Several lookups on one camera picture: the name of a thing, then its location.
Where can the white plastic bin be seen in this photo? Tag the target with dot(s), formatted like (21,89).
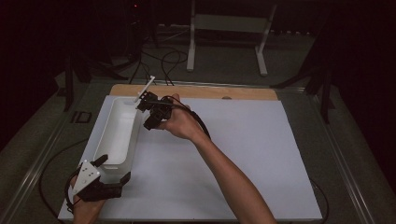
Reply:
(120,137)

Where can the white table board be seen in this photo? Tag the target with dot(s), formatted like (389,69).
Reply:
(255,140)

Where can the black stand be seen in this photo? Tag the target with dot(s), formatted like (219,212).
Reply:
(68,87)
(325,99)

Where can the person's left hand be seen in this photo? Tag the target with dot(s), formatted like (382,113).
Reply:
(87,208)

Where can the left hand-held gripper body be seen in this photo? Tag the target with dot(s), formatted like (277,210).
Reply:
(85,175)

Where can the white metal stand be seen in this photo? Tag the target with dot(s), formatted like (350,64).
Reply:
(190,46)

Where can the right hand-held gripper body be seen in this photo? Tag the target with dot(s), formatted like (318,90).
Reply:
(160,107)

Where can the person's right hand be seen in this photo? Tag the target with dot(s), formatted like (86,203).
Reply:
(182,123)

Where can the black rectangular floor frame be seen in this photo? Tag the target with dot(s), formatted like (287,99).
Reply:
(81,117)

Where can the metal floor rail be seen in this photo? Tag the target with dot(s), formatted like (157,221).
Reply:
(218,84)
(37,158)
(342,161)

